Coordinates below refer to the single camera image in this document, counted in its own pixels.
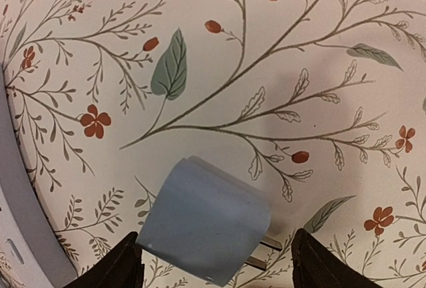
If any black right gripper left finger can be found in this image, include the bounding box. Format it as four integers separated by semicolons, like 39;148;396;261
65;231;144;288

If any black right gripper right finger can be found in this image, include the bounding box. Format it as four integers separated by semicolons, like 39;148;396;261
291;228;380;288

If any light blue charger plug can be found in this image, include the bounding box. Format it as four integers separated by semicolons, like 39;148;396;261
136;156;283;287

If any floral patterned table mat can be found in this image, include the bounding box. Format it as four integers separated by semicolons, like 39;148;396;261
1;0;425;287

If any aluminium front table rail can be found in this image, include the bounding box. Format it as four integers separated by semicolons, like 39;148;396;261
1;76;77;287

